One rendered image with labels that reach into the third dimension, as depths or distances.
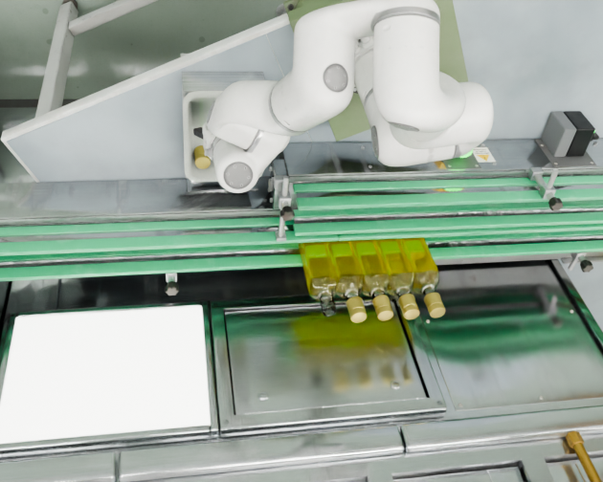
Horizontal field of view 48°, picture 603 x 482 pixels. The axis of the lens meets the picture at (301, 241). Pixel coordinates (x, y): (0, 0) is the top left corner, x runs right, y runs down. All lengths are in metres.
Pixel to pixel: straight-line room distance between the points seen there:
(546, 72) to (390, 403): 0.83
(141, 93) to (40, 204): 0.33
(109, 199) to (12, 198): 0.21
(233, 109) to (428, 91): 0.33
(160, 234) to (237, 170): 0.39
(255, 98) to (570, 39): 0.86
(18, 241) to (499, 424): 1.06
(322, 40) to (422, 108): 0.16
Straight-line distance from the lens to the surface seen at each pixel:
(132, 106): 1.51
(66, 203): 1.57
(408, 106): 0.86
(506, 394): 1.59
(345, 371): 1.48
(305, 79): 0.91
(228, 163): 1.15
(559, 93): 1.75
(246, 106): 1.05
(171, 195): 1.57
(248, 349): 1.49
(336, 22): 0.93
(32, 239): 1.53
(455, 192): 1.56
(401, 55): 0.87
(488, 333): 1.69
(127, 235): 1.50
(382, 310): 1.41
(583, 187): 1.71
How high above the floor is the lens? 2.04
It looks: 46 degrees down
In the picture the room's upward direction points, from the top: 167 degrees clockwise
